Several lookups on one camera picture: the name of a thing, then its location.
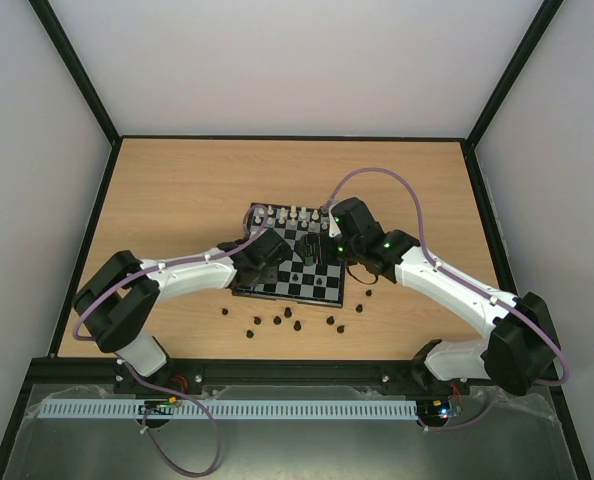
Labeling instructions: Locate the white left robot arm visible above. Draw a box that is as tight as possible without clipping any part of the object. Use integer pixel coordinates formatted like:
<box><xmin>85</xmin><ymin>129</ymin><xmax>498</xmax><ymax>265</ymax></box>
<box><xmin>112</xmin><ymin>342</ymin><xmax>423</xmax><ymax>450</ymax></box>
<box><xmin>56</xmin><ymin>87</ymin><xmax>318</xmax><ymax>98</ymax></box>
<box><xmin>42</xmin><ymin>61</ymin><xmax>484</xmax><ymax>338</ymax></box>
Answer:
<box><xmin>72</xmin><ymin>229</ymin><xmax>293</xmax><ymax>377</ymax></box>

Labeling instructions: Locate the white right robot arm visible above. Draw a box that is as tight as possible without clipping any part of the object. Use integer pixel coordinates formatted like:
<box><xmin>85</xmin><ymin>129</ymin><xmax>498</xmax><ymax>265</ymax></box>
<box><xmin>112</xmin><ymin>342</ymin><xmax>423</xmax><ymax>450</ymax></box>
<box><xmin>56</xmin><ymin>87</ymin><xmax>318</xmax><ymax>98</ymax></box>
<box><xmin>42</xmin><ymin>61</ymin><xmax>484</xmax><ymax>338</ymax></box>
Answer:
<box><xmin>295</xmin><ymin>197</ymin><xmax>560</xmax><ymax>396</ymax></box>

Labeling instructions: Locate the black and silver chessboard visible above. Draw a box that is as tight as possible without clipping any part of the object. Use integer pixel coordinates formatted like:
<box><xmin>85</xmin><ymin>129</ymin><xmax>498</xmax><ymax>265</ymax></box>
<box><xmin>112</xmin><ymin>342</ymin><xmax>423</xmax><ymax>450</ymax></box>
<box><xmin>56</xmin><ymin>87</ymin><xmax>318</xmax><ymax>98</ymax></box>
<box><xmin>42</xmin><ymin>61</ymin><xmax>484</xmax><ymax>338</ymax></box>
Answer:
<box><xmin>233</xmin><ymin>204</ymin><xmax>346</xmax><ymax>308</ymax></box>

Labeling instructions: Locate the light blue slotted cable duct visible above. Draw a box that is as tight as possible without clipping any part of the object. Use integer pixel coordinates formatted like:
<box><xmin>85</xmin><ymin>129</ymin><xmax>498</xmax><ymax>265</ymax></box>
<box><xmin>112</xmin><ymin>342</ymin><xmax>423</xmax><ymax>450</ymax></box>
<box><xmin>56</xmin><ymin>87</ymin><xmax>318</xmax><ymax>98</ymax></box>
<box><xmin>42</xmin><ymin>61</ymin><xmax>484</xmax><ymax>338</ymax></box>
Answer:
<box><xmin>37</xmin><ymin>399</ymin><xmax>418</xmax><ymax>421</ymax></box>

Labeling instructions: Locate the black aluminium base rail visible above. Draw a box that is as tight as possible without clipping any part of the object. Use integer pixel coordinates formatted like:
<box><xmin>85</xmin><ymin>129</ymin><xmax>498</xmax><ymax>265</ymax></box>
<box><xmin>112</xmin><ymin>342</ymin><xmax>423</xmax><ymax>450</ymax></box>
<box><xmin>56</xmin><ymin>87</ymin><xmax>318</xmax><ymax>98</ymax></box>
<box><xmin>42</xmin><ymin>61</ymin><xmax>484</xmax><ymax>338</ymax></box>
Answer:
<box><xmin>26</xmin><ymin>358</ymin><xmax>492</xmax><ymax>400</ymax></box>

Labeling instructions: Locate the black cage frame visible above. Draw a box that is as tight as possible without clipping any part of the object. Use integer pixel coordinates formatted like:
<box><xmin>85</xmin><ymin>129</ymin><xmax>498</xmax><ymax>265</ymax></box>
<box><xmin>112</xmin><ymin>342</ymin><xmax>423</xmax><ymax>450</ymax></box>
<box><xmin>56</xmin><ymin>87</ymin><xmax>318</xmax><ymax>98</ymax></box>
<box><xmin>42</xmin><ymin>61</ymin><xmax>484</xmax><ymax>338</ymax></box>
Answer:
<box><xmin>0</xmin><ymin>0</ymin><xmax>594</xmax><ymax>480</ymax></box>

